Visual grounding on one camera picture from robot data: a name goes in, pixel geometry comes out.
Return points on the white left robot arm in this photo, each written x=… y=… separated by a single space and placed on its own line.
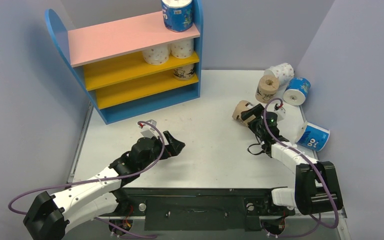
x=51 y=216

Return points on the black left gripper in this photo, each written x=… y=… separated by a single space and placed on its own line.
x=173 y=148

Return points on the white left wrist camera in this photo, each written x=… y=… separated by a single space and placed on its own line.
x=147 y=131

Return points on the white floral paper roll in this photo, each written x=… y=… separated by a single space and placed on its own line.
x=156 y=55
x=284 y=72
x=182 y=49

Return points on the aluminium rail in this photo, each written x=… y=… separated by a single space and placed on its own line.
x=342 y=213

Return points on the brown cartoon paper roll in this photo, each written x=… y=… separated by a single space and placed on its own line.
x=185 y=72

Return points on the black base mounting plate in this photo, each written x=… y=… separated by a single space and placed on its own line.
x=200 y=209

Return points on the blue paper roll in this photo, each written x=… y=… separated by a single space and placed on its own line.
x=296 y=91
x=312 y=136
x=177 y=14

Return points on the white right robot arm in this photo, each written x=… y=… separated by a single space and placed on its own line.
x=316 y=186

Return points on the blue pink yellow shelf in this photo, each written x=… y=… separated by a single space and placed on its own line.
x=106 y=60

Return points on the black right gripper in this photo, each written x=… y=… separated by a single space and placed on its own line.
x=253 y=118

